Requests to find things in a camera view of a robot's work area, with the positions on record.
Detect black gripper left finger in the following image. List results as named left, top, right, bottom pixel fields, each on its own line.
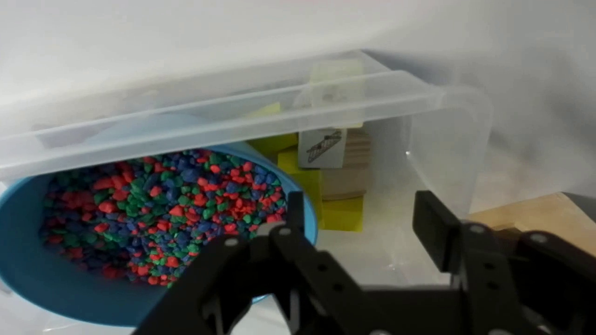
left=133, top=191, right=386, bottom=335

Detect small wooden cube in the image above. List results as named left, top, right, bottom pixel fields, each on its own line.
left=323, top=128, right=371, bottom=200

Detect blue bowl with coloured gravel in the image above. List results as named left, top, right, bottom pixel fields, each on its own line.
left=0, top=143, right=299, bottom=325

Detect yellow blocks in container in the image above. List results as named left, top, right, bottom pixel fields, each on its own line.
left=248, top=128, right=371, bottom=230

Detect green number cube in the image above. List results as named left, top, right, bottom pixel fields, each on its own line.
left=299, top=128, right=347, bottom=169

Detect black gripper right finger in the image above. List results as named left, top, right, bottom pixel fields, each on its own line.
left=390, top=189, right=596, bottom=335

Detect clear plastic container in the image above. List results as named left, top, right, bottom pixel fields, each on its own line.
left=0, top=52, right=492, bottom=286

